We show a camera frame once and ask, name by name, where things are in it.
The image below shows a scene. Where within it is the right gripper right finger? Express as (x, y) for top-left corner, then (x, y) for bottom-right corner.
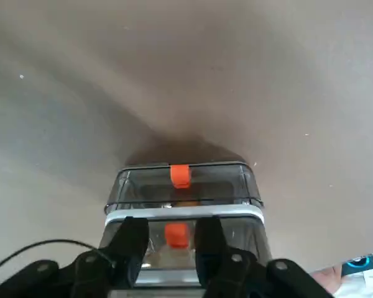
(194, 216), (338, 298)

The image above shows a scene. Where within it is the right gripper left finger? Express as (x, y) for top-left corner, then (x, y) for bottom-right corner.
(0, 216), (150, 298)

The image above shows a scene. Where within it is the dark card with blue ring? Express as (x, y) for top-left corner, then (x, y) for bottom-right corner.
(341, 253), (373, 276)

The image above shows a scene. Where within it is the white paper sheet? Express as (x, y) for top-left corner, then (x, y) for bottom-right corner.
(335, 269), (373, 298)

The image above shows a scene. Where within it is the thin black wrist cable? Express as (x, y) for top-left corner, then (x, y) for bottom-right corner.
(0, 238), (117, 277)

